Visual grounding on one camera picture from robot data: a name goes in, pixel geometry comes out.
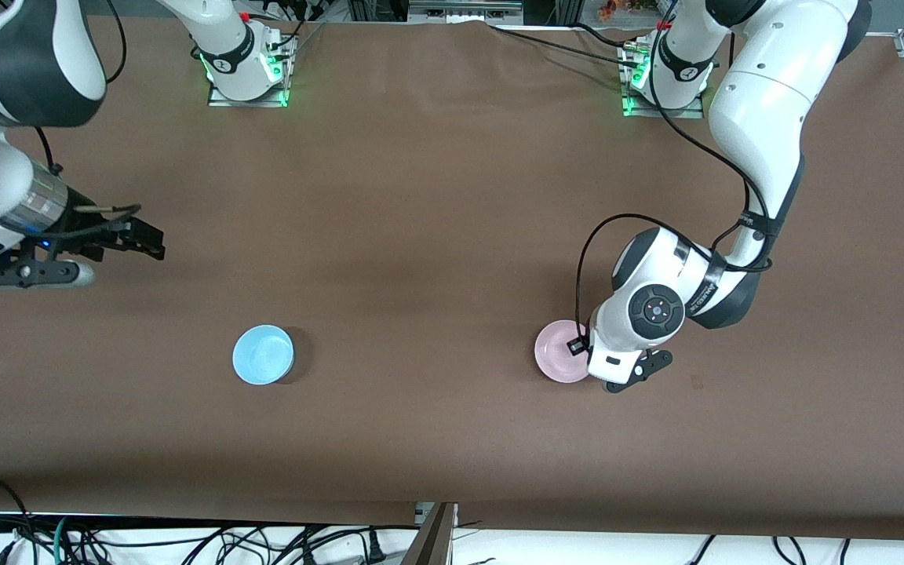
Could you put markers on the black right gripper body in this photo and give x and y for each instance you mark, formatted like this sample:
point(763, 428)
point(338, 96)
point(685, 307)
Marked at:
point(96, 235)

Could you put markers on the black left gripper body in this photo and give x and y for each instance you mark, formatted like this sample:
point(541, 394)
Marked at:
point(577, 345)

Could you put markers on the pink bowl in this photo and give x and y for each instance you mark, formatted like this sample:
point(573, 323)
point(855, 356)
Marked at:
point(558, 353)

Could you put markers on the blue bowl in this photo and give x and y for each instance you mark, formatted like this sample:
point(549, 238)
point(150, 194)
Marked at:
point(263, 355)

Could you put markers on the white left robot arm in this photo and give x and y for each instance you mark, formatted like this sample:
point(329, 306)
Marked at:
point(766, 102)

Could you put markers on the brown table cover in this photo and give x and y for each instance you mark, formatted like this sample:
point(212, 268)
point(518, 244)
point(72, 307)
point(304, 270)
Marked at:
point(452, 235)

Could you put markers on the black power plug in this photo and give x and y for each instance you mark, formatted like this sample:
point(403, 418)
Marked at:
point(375, 545)

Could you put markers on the orange object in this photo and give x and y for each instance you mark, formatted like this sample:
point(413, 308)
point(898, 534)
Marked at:
point(617, 8)

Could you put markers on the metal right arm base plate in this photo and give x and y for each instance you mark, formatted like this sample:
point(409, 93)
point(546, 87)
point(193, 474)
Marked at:
point(264, 102)

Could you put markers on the aluminium profile post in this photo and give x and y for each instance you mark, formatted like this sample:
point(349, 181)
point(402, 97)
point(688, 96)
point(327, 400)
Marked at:
point(432, 541)

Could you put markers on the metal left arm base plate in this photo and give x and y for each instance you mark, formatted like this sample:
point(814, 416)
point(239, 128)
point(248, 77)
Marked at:
point(656, 114)

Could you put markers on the aluminium frame beam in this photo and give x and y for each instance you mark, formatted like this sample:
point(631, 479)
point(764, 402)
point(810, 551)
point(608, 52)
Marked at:
point(464, 12)

